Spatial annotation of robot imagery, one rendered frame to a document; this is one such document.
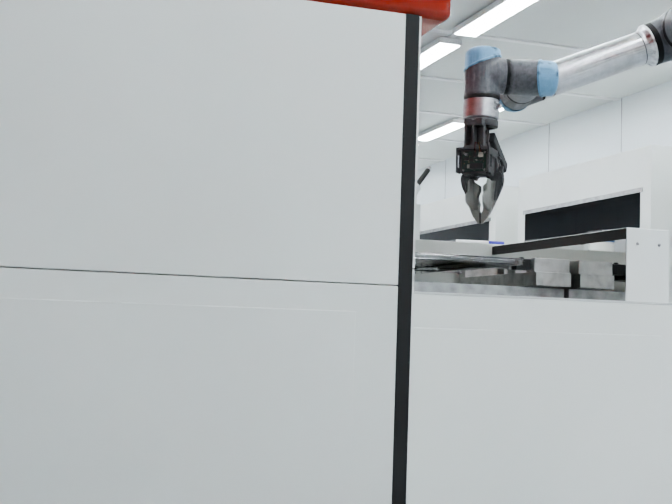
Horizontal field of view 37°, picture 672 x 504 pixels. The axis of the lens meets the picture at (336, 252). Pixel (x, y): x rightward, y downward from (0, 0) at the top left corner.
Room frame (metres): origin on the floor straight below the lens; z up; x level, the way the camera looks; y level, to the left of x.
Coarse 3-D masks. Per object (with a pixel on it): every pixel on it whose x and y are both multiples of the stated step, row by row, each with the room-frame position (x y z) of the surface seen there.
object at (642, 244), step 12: (636, 228) 1.88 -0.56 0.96; (636, 240) 1.88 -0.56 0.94; (648, 240) 1.89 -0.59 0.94; (660, 240) 1.89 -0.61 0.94; (636, 252) 1.88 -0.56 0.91; (648, 252) 1.89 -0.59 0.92; (660, 252) 1.89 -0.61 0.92; (636, 264) 1.88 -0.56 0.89; (648, 264) 1.89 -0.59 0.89; (660, 264) 1.89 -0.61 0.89; (636, 276) 1.88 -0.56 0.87; (648, 276) 1.89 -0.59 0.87; (660, 276) 1.89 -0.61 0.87; (636, 288) 1.88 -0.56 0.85; (648, 288) 1.89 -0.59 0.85; (660, 288) 1.89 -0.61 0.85; (636, 300) 1.88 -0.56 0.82; (648, 300) 1.89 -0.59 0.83; (660, 300) 1.89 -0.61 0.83
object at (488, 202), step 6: (486, 186) 2.06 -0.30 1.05; (492, 186) 2.08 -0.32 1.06; (486, 192) 2.05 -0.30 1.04; (492, 192) 2.08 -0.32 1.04; (486, 198) 2.06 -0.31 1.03; (492, 198) 2.08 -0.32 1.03; (486, 204) 2.06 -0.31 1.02; (492, 204) 2.08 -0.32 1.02; (486, 210) 2.08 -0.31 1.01; (480, 216) 2.09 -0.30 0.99; (486, 216) 2.08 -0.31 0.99; (480, 222) 2.09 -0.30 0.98
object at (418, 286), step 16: (416, 288) 1.97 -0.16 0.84; (432, 288) 1.98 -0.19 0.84; (448, 288) 1.99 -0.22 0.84; (464, 288) 2.00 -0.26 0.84; (480, 288) 2.01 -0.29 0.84; (496, 288) 2.02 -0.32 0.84; (512, 288) 2.03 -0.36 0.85; (528, 288) 2.04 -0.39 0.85; (544, 288) 2.06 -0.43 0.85; (560, 288) 2.07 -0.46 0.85
